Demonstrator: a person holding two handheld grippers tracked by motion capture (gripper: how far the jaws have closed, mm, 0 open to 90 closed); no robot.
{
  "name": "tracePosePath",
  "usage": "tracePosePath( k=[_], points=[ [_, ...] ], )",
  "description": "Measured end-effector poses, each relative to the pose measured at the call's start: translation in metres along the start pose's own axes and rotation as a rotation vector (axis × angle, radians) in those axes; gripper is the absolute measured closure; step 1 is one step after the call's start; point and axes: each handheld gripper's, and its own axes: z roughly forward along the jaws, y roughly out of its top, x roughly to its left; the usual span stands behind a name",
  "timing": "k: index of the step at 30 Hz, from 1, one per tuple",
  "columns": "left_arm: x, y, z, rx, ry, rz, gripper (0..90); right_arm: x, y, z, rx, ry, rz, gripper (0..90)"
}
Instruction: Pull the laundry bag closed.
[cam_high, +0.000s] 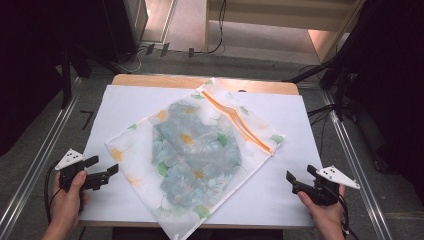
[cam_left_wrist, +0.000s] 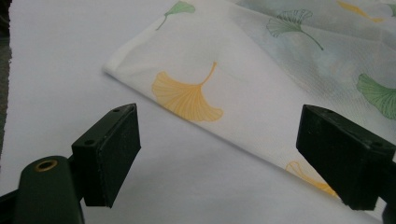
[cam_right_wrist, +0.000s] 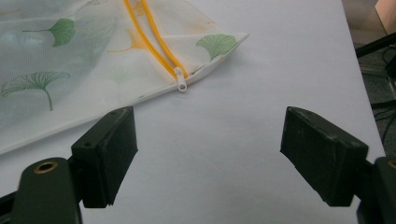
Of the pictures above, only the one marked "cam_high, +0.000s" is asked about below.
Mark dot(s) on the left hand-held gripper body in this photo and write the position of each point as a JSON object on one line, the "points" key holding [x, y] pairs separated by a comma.
{"points": [[70, 159]]}

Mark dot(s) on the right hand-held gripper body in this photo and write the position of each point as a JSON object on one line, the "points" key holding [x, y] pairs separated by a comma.
{"points": [[328, 191]]}

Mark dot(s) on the leaf print mesh laundry bag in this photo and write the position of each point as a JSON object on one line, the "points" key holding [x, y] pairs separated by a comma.
{"points": [[133, 150]]}

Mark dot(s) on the person's right hand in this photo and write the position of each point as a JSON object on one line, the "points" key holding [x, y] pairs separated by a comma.
{"points": [[328, 216]]}

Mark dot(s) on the person's left hand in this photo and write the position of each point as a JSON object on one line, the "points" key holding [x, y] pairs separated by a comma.
{"points": [[66, 206]]}

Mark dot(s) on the black metal stand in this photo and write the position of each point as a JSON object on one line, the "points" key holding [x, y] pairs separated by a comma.
{"points": [[340, 90]]}

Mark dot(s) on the blue floral garment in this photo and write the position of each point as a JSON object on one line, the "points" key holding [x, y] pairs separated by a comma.
{"points": [[196, 156]]}

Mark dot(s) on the dark cabinet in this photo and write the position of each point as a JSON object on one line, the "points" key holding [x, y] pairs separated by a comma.
{"points": [[123, 26]]}

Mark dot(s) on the light wooden shelf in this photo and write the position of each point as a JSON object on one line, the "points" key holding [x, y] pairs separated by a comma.
{"points": [[266, 20]]}

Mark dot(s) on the metal floor rail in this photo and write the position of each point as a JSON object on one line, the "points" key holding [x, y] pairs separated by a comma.
{"points": [[360, 173], [36, 160]]}

